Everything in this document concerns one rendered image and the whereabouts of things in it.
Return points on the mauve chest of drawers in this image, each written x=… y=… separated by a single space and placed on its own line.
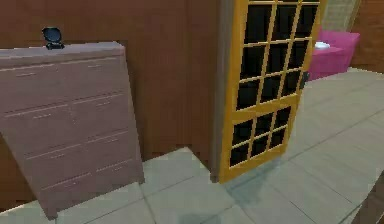
x=70 y=123

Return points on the yellow glazed room door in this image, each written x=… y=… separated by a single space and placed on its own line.
x=263 y=86

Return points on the pink armchair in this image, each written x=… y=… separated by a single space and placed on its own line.
x=333 y=53

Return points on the small black round object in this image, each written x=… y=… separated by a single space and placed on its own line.
x=52 y=37

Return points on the beige woven panel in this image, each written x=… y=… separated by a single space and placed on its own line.
x=340 y=15

